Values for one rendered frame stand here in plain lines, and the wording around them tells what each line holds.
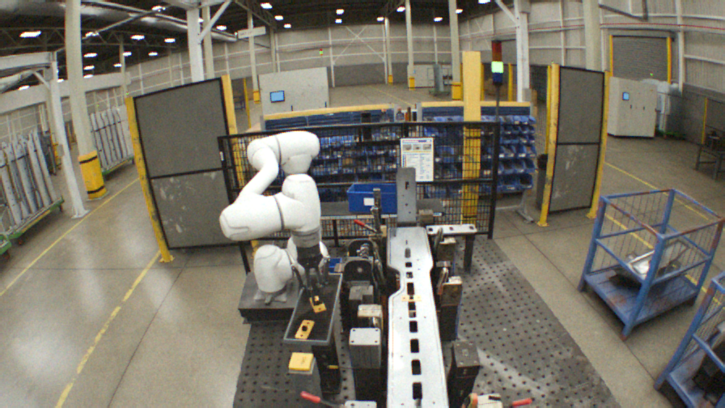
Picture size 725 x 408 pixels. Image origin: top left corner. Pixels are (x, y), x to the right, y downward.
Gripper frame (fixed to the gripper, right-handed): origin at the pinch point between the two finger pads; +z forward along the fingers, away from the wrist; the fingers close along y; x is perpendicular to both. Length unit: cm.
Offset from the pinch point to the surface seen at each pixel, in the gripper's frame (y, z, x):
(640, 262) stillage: 255, 69, -9
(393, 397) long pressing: 11.7, 19.9, -36.0
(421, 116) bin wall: 176, -13, 232
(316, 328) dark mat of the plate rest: -3.4, 4.1, -11.9
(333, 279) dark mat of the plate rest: 9.4, 4.2, 11.8
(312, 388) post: -10.5, 12.8, -28.0
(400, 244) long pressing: 56, 20, 49
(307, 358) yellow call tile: -9.5, 4.0, -23.5
